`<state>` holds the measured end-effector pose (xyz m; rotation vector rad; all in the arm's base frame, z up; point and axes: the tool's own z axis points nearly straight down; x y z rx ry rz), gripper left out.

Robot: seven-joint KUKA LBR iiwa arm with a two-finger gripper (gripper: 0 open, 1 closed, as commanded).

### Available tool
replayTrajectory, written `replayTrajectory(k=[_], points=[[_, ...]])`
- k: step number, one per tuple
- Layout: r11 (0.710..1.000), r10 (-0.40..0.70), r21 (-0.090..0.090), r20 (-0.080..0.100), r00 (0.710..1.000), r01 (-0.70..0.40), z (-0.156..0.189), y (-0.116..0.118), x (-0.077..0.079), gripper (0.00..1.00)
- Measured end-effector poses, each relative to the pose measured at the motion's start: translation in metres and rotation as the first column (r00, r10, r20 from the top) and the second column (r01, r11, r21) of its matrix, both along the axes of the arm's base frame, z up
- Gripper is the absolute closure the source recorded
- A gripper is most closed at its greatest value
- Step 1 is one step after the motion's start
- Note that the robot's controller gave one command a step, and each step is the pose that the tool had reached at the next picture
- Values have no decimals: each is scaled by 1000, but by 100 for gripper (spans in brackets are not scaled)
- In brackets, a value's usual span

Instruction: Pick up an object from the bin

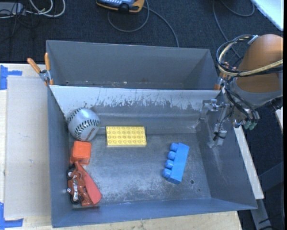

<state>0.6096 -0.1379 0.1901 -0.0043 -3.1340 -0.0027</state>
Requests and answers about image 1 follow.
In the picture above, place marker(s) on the orange plastic cube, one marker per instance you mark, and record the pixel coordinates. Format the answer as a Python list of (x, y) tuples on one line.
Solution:
[(81, 151)]

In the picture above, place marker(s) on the black cylinder on white bracket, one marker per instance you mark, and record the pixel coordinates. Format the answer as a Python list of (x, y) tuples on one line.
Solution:
[(276, 102)]

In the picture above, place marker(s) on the red-brown toy motorcycle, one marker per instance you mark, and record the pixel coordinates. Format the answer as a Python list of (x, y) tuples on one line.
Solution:
[(76, 188)]

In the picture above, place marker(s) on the yellow studded building plate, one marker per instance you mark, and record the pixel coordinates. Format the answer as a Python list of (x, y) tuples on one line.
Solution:
[(126, 136)]

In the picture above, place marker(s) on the grey metal bin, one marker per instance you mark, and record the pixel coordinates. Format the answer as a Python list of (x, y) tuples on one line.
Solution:
[(138, 171)]

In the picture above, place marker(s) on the white baseball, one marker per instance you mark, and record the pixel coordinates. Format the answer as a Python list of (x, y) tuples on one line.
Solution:
[(83, 123)]

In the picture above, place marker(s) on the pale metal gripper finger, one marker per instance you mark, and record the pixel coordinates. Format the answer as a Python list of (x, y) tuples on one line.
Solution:
[(220, 134), (211, 105)]

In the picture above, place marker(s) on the blue studded building block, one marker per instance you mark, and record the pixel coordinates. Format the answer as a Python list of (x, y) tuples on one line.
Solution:
[(178, 163)]

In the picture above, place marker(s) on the pale flat board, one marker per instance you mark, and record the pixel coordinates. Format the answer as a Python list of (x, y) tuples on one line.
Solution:
[(26, 140)]

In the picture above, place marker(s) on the red flat plastic paddle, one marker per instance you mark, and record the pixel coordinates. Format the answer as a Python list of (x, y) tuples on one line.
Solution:
[(93, 190)]

